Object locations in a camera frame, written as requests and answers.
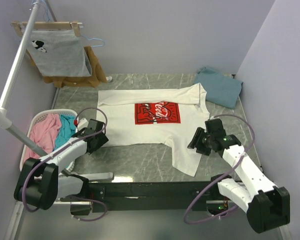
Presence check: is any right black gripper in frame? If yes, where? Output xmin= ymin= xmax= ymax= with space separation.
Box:
xmin=186 ymin=127 xmax=214 ymax=156

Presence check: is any white coca-cola t-shirt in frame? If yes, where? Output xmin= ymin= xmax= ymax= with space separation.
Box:
xmin=96 ymin=83 xmax=210 ymax=177

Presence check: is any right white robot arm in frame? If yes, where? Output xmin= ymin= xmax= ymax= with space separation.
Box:
xmin=186 ymin=118 xmax=291 ymax=234

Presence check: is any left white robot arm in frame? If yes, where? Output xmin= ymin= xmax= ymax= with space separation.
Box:
xmin=13 ymin=119 xmax=114 ymax=213

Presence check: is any teal garment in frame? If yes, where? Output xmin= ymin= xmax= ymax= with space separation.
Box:
xmin=54 ymin=114 xmax=76 ymax=151

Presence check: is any folded blue t-shirt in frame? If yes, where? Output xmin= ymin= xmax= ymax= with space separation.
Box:
xmin=194 ymin=67 xmax=243 ymax=109

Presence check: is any pink garment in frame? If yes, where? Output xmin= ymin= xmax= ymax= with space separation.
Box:
xmin=29 ymin=113 xmax=62 ymax=154

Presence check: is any white laundry basket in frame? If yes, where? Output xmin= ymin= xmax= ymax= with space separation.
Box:
xmin=19 ymin=107 xmax=80 ymax=179

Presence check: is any brown garment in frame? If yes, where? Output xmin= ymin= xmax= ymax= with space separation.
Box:
xmin=27 ymin=46 xmax=107 ymax=88

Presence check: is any black base beam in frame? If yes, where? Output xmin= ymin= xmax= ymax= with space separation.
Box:
xmin=59 ymin=181 xmax=241 ymax=216

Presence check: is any grey panda t-shirt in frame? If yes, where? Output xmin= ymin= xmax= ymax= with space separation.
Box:
xmin=27 ymin=30 xmax=92 ymax=77

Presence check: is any white clothes rack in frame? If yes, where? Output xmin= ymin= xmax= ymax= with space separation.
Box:
xmin=0 ymin=0 xmax=51 ymax=156

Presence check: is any wooden clip hanger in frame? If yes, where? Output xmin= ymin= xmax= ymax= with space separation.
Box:
xmin=11 ymin=21 xmax=85 ymax=37

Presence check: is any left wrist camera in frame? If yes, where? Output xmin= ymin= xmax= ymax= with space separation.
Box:
xmin=74 ymin=118 xmax=89 ymax=129

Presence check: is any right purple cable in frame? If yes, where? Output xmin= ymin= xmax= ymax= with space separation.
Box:
xmin=183 ymin=113 xmax=256 ymax=226

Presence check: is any purple cable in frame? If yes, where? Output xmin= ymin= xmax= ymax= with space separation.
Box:
xmin=22 ymin=107 xmax=108 ymax=222
xmin=183 ymin=113 xmax=256 ymax=226

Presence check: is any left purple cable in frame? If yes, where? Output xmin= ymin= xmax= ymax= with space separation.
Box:
xmin=22 ymin=107 xmax=108 ymax=222

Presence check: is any aluminium rail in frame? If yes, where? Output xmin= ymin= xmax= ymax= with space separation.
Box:
xmin=14 ymin=197 xmax=96 ymax=208

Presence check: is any blue wire hanger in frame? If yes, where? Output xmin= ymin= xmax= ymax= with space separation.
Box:
xmin=30 ymin=0 xmax=106 ymax=48

